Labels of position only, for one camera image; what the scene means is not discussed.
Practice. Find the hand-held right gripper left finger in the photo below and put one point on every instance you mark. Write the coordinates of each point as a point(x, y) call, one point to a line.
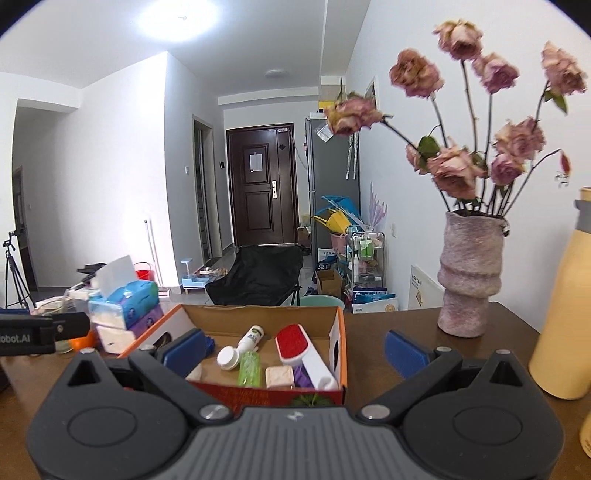
point(184, 353)

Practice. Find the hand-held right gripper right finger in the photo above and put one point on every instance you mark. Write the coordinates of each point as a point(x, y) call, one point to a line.
point(406, 353)

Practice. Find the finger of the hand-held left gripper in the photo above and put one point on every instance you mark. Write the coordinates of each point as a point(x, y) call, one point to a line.
point(69, 325)

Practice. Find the blue ridged plastic lid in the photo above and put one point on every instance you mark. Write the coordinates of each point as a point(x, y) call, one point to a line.
point(211, 347)

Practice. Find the white tube bottle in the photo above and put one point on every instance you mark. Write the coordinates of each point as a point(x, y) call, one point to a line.
point(244, 344)

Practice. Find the green translucent bottle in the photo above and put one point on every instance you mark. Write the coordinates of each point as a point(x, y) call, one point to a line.
point(249, 369)

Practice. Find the orange-edged cardboard box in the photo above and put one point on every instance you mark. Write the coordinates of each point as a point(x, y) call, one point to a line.
point(258, 318)

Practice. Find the small purple item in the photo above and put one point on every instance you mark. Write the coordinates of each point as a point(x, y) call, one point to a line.
point(302, 376)

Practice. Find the red and white lint brush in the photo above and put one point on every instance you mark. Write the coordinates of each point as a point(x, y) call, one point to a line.
point(295, 344)

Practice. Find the purple tissue pack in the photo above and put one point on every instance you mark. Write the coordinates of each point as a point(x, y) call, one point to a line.
point(147, 323)

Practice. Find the white and yellow litter bag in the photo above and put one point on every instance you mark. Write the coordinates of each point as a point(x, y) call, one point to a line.
point(381, 305)

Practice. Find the blue tissue pack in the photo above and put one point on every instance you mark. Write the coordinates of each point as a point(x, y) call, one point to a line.
point(129, 300)

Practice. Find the black tripod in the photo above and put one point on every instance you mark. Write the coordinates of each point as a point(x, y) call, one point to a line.
point(14, 272)

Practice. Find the white leaning board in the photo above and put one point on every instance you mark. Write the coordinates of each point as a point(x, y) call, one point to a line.
point(422, 288)

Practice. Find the blue litter bag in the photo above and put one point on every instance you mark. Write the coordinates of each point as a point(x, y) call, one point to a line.
point(369, 293)

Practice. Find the blue and white pet feeder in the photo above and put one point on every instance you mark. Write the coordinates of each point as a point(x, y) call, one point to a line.
point(194, 279)

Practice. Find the red plastic bucket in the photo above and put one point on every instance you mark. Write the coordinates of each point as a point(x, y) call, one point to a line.
point(144, 272)

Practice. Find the green plastic basin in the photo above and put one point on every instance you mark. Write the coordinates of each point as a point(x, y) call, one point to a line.
point(323, 301)

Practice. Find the pink textured vase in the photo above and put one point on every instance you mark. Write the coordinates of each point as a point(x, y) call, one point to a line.
point(468, 277)

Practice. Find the white mop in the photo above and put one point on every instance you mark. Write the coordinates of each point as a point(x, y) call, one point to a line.
point(152, 258)

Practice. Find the metal rack cart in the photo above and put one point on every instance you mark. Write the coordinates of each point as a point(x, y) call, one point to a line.
point(367, 258)

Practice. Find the small open cardboard box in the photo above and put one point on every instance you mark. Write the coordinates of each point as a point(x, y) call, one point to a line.
point(328, 282)

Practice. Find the black folding chair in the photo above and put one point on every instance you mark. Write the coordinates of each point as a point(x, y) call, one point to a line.
point(258, 277)

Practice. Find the pink plastic bucket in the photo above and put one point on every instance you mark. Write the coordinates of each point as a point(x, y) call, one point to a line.
point(339, 242)

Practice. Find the purple fairy wings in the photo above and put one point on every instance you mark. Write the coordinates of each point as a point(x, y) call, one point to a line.
point(377, 207)

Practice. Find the yellow watering can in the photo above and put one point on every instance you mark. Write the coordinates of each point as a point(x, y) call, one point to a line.
point(337, 221)

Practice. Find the blue plastic dustpan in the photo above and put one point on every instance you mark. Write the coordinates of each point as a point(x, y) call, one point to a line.
point(341, 203)

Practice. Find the yellow thermos bottle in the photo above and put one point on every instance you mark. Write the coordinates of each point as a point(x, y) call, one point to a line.
point(565, 300)

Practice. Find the dark brown entrance door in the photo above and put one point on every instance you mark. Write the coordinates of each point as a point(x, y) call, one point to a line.
point(261, 203)

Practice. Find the bunch of dried pink roses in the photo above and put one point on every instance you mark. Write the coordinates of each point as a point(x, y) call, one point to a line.
point(455, 168)

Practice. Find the grey refrigerator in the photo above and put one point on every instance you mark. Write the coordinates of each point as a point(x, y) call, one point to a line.
point(330, 170)

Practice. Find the folded clear umbrella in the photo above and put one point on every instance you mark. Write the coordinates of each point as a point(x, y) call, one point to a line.
point(352, 157)

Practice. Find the white paper on door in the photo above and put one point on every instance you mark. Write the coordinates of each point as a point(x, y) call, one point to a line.
point(256, 161)

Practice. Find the clear plastic bag with paper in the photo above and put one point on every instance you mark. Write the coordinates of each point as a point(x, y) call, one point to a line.
point(324, 134)

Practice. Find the round ceiling lamp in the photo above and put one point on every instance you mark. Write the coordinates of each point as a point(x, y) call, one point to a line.
point(277, 73)

